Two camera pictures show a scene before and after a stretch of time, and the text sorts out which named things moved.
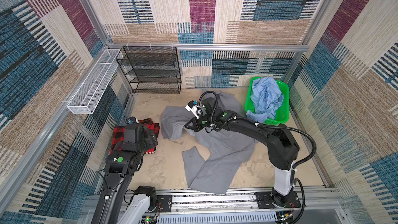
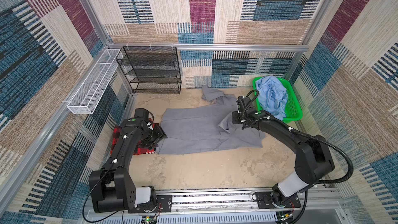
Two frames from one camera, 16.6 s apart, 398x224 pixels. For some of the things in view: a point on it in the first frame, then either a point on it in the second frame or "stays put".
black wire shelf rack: (151, 70) stays put
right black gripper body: (203, 121) -> (238, 118)
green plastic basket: (282, 114) -> (293, 110)
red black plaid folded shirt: (118, 134) stays put
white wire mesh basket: (87, 97) stays put
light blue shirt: (266, 96) stays put
